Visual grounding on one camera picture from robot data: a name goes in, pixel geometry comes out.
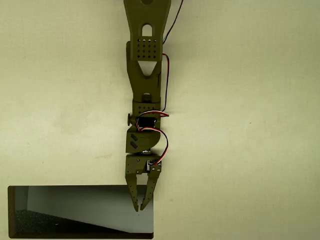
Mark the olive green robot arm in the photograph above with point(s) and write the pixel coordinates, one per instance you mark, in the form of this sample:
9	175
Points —
147	82

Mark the rectangular dark bin opening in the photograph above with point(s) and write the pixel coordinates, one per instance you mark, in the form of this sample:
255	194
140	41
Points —
75	205

